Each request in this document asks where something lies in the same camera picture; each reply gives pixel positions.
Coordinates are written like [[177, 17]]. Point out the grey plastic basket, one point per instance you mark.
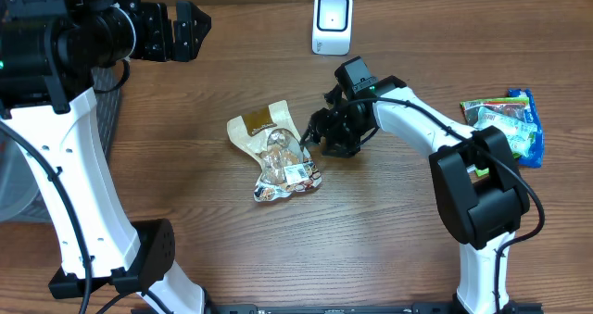
[[21, 200]]

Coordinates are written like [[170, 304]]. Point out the teal snack packet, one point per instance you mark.
[[520, 135]]

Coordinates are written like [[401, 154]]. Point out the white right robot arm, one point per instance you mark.
[[479, 193]]

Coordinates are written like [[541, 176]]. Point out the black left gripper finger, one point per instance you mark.
[[186, 48], [192, 22]]

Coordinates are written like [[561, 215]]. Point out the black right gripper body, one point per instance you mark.
[[342, 130]]

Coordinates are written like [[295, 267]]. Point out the blue snack packet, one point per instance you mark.
[[534, 158]]

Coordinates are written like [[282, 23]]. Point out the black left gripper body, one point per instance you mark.
[[154, 40]]

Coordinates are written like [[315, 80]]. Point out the green candy packet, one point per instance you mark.
[[509, 106]]

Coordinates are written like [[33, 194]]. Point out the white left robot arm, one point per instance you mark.
[[49, 49]]

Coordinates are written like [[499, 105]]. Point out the white barcode scanner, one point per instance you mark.
[[331, 27]]

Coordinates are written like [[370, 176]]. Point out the beige nut snack bag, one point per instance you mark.
[[270, 136]]

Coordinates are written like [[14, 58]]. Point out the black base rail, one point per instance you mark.
[[416, 308]]

